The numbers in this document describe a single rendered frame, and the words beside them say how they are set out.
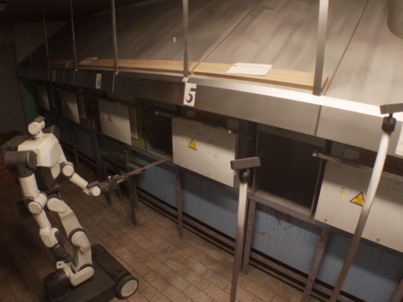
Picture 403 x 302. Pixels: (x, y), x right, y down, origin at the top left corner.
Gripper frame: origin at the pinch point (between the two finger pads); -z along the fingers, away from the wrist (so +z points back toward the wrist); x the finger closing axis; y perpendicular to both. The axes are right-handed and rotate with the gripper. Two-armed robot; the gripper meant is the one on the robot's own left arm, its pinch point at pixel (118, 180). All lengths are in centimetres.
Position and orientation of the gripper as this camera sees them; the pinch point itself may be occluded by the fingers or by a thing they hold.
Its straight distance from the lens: 221.8
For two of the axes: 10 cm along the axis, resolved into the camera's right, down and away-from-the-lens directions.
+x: -0.1, -9.2, -3.9
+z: -6.6, 3.0, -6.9
